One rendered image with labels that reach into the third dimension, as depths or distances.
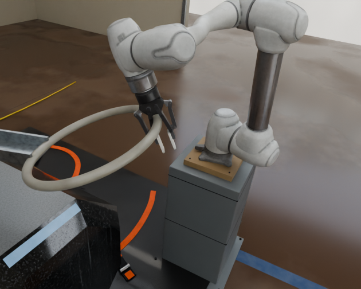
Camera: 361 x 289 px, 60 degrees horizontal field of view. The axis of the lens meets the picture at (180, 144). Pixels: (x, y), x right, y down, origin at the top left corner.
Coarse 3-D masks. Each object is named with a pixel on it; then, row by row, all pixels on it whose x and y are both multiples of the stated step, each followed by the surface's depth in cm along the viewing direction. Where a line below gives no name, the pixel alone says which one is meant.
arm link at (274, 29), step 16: (256, 0) 114; (272, 0) 110; (256, 16) 113; (272, 16) 109; (288, 16) 106; (304, 16) 107; (256, 32) 116; (272, 32) 111; (288, 32) 108; (304, 32) 111; (272, 48) 115; (256, 64) 126; (272, 64) 121; (256, 80) 128; (272, 80) 126; (256, 96) 132; (272, 96) 131; (256, 112) 136; (240, 128) 148; (256, 128) 141; (240, 144) 148; (256, 144) 143; (272, 144) 144; (256, 160) 146; (272, 160) 146
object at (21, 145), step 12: (0, 132) 117; (12, 132) 116; (24, 132) 116; (0, 144) 116; (12, 144) 117; (24, 144) 117; (36, 144) 117; (0, 156) 108; (12, 156) 107; (24, 156) 106
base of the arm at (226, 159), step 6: (198, 144) 174; (204, 144) 173; (204, 150) 171; (204, 156) 168; (210, 156) 166; (216, 156) 165; (222, 156) 165; (228, 156) 166; (216, 162) 166; (222, 162) 165; (228, 162) 165
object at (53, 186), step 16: (112, 112) 123; (128, 112) 121; (64, 128) 121; (160, 128) 99; (48, 144) 115; (144, 144) 90; (32, 160) 105; (128, 160) 87; (32, 176) 95; (80, 176) 84; (96, 176) 84
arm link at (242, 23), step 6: (228, 0) 117; (234, 0) 116; (240, 0) 116; (246, 0) 115; (252, 0) 114; (240, 6) 116; (246, 6) 115; (240, 12) 116; (246, 12) 115; (240, 18) 117; (246, 18) 116; (240, 24) 119; (246, 24) 118
